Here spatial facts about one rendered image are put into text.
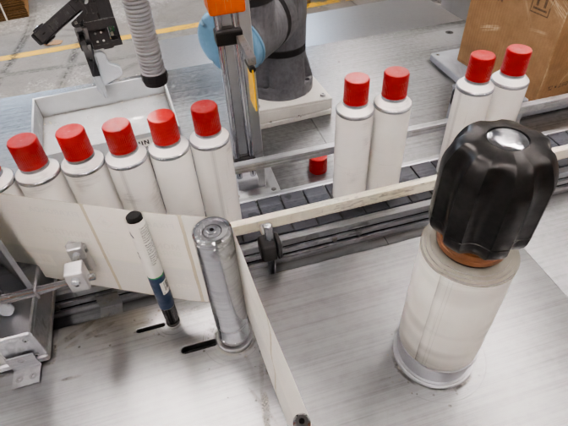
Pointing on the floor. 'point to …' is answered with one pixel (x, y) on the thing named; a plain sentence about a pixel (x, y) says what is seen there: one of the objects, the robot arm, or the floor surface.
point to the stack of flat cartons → (13, 9)
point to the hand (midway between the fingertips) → (101, 91)
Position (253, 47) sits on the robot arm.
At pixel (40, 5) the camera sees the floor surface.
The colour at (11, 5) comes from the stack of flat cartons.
